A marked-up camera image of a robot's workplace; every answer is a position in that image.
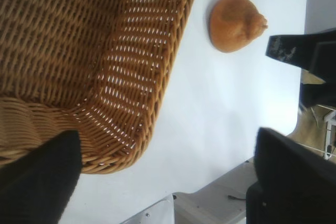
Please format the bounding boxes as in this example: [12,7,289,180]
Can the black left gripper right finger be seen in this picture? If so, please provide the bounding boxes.
[253,126,336,224]

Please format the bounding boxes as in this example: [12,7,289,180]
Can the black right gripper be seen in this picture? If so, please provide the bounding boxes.
[265,28,336,111]

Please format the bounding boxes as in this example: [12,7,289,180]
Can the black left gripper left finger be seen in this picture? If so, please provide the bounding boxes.
[0,129,81,224]

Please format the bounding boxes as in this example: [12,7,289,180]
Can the orange bumpy knobbed fruit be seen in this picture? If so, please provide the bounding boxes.
[209,0,269,54]

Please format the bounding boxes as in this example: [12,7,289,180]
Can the brown woven wicker basket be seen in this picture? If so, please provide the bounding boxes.
[0,0,204,175]

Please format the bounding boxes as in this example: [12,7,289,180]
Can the white metal stand frame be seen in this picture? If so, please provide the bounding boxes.
[324,110,336,161]

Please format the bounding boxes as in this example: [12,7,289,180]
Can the white table frame bracket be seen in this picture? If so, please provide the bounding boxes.
[123,194,176,224]

